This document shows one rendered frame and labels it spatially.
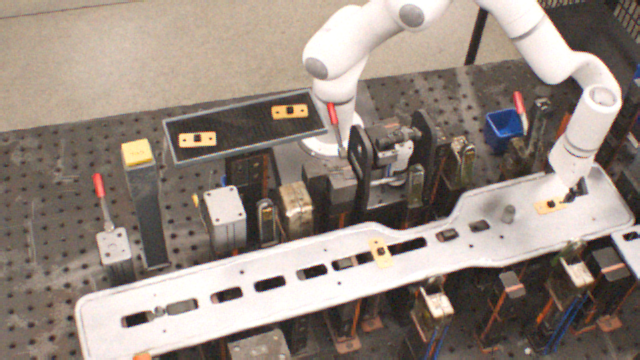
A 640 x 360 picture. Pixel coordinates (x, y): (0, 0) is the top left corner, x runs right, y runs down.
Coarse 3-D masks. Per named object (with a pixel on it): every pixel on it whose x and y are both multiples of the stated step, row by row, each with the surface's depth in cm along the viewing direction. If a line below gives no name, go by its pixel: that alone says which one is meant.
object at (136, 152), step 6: (126, 144) 189; (132, 144) 189; (138, 144) 189; (144, 144) 189; (126, 150) 188; (132, 150) 188; (138, 150) 188; (144, 150) 188; (150, 150) 188; (126, 156) 187; (132, 156) 187; (138, 156) 187; (144, 156) 187; (150, 156) 187; (126, 162) 186; (132, 162) 186; (138, 162) 187
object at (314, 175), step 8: (320, 160) 198; (304, 168) 196; (312, 168) 196; (320, 168) 196; (304, 176) 197; (312, 176) 195; (320, 176) 195; (312, 184) 197; (320, 184) 198; (312, 192) 200; (320, 192) 201; (312, 200) 203; (320, 200) 204; (320, 208) 207; (312, 224) 211; (312, 232) 214
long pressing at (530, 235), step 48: (480, 192) 207; (528, 192) 208; (336, 240) 196; (384, 240) 196; (432, 240) 197; (480, 240) 198; (528, 240) 199; (144, 288) 185; (192, 288) 185; (288, 288) 187; (336, 288) 188; (384, 288) 189; (96, 336) 177; (144, 336) 177; (192, 336) 178
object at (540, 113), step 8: (536, 104) 197; (544, 104) 199; (536, 112) 198; (544, 112) 196; (552, 112) 196; (536, 120) 200; (544, 120) 201; (528, 128) 204; (536, 128) 204; (544, 128) 203; (528, 136) 205; (536, 136) 206; (528, 144) 206; (536, 144) 207; (528, 152) 207; (536, 152) 209
